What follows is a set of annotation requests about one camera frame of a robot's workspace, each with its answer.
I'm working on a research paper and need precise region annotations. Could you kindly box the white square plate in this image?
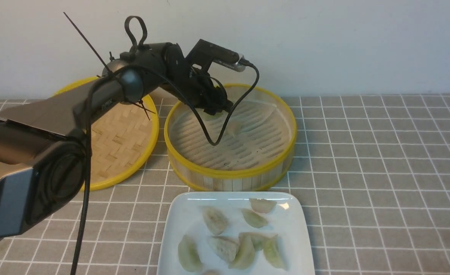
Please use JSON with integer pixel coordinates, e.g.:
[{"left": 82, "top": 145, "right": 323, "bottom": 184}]
[{"left": 156, "top": 192, "right": 315, "bottom": 275}]

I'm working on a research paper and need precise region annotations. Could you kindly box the pinkish dumpling in steamer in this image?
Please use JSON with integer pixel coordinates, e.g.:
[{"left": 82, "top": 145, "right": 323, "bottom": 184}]
[{"left": 225, "top": 120, "right": 242, "bottom": 138}]

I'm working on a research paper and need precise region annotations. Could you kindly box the green dumpling plate left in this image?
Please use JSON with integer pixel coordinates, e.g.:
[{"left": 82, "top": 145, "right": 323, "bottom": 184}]
[{"left": 177, "top": 235, "right": 203, "bottom": 273}]

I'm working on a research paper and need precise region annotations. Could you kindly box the white speckled dumpling on plate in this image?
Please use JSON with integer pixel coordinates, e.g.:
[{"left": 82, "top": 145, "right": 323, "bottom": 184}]
[{"left": 203, "top": 207, "right": 229, "bottom": 236}]

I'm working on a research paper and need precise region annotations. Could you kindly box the green dumpling behind plate centre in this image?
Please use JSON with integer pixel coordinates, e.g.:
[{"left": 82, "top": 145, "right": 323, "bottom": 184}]
[{"left": 239, "top": 232, "right": 278, "bottom": 251}]

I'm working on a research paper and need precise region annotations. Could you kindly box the bamboo steamer lid yellow rim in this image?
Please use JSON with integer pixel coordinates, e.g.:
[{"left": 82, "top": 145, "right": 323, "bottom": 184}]
[{"left": 53, "top": 76, "right": 160, "bottom": 192}]

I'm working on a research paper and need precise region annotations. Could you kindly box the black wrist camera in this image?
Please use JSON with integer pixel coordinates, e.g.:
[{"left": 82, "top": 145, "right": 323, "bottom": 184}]
[{"left": 186, "top": 39, "right": 252, "bottom": 73}]

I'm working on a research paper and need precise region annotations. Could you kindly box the green dumpling plate right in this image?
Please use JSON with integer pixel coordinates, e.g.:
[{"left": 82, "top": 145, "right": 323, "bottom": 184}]
[{"left": 263, "top": 235, "right": 286, "bottom": 270}]

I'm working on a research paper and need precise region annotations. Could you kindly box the pale green dumpling plate centre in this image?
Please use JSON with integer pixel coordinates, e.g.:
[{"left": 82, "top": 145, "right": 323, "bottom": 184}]
[{"left": 228, "top": 234, "right": 256, "bottom": 270}]

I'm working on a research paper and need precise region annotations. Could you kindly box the pinkish dumpling on plate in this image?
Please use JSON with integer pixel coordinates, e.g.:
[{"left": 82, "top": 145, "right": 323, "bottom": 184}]
[{"left": 249, "top": 198, "right": 277, "bottom": 214}]

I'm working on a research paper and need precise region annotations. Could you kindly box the white dumpling plate centre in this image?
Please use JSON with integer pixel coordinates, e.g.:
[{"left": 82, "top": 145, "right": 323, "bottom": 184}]
[{"left": 207, "top": 236, "right": 239, "bottom": 263}]

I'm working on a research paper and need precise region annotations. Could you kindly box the bamboo steamer basket yellow rim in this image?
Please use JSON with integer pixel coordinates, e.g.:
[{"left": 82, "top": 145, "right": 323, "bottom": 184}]
[{"left": 163, "top": 87, "right": 297, "bottom": 191}]

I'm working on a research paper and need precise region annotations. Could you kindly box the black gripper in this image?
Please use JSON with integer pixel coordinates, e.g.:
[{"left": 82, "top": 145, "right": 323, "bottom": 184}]
[{"left": 164, "top": 44, "right": 233, "bottom": 115}]

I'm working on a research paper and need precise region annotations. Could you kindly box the small green dumpling on plate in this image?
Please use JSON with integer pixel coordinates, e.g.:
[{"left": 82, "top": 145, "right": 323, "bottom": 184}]
[{"left": 241, "top": 209, "right": 268, "bottom": 228}]

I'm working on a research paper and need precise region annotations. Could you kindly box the grey checked tablecloth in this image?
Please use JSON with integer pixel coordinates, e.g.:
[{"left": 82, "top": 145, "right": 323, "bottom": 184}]
[{"left": 0, "top": 93, "right": 450, "bottom": 275}]

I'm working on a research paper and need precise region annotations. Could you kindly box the black zip tie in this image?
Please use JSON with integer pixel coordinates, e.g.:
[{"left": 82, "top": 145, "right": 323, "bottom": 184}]
[{"left": 63, "top": 11, "right": 154, "bottom": 120}]

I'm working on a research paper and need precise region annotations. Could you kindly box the black cable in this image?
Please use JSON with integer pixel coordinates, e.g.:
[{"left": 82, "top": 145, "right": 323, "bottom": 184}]
[{"left": 70, "top": 61, "right": 260, "bottom": 275}]

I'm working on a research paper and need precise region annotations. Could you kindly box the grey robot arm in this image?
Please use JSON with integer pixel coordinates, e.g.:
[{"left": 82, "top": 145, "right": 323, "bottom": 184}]
[{"left": 0, "top": 40, "right": 250, "bottom": 241}]

